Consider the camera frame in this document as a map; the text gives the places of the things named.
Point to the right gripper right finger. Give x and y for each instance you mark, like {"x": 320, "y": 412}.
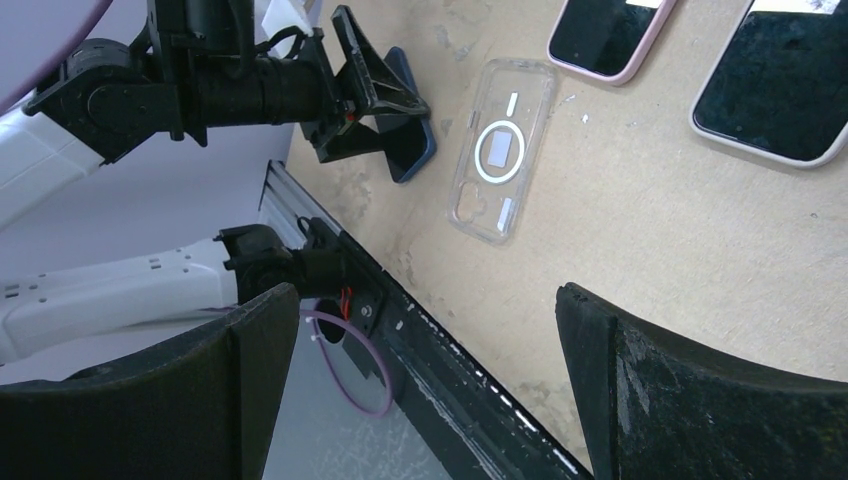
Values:
{"x": 654, "y": 404}

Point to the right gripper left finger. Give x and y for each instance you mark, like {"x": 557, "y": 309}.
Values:
{"x": 200, "y": 405}

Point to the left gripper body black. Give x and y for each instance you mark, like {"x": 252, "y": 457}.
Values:
{"x": 212, "y": 66}

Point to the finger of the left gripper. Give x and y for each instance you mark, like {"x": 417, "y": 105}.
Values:
{"x": 357, "y": 140}
{"x": 366, "y": 79}

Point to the blue-edged phone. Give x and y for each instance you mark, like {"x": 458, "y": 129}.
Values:
{"x": 407, "y": 142}

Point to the clear phone case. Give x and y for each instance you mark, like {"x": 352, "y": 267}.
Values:
{"x": 504, "y": 131}

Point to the pink phone case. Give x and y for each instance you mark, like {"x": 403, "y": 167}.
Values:
{"x": 613, "y": 36}

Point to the white phone case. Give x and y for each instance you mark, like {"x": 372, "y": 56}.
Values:
{"x": 772, "y": 156}

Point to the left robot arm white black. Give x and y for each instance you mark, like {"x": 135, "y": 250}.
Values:
{"x": 84, "y": 109}

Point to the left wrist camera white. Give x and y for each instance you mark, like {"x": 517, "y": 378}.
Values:
{"x": 284, "y": 19}

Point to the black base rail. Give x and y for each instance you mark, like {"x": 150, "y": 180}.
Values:
{"x": 475, "y": 428}

